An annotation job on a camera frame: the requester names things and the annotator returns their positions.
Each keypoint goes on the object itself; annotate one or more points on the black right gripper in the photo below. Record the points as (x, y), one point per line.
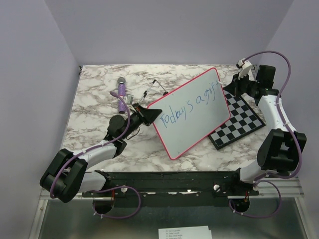
(234, 87)

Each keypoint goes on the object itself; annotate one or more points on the pink framed whiteboard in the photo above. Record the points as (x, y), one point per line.
(190, 113)

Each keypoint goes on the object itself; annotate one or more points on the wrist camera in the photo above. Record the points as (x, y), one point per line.
(128, 98)
(244, 66)

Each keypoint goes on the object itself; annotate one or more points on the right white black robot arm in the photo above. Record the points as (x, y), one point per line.
(280, 155)

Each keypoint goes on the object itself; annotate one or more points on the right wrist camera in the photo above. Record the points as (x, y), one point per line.
(244, 66)

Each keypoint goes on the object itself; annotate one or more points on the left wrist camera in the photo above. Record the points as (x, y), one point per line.
(128, 98)

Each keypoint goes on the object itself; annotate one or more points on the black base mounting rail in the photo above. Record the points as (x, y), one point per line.
(171, 189)

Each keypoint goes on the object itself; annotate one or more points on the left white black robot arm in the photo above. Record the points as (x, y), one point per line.
(68, 173)

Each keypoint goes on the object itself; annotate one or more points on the black whiteboard stand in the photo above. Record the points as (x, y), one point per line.
(151, 89)

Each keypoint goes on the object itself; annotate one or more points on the black white chessboard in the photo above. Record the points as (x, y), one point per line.
(243, 122)

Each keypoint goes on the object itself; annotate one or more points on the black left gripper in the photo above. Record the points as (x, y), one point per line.
(146, 115)

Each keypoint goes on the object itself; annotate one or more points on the purple toy microphone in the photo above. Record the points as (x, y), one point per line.
(121, 92)

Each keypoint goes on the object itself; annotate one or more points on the white instruction paper sheet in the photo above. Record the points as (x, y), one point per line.
(200, 232)

